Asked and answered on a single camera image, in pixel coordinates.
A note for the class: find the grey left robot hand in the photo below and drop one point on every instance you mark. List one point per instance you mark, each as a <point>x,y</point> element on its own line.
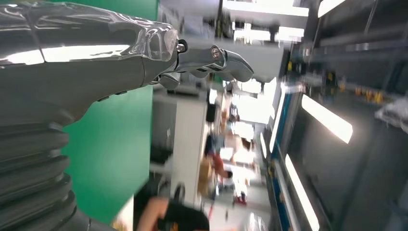
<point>79,57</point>

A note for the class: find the person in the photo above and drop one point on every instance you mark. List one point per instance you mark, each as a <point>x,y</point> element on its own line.
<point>178,216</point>

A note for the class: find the ceiling light panel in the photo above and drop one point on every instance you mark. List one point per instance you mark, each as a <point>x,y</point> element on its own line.
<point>328,119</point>
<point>301,194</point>

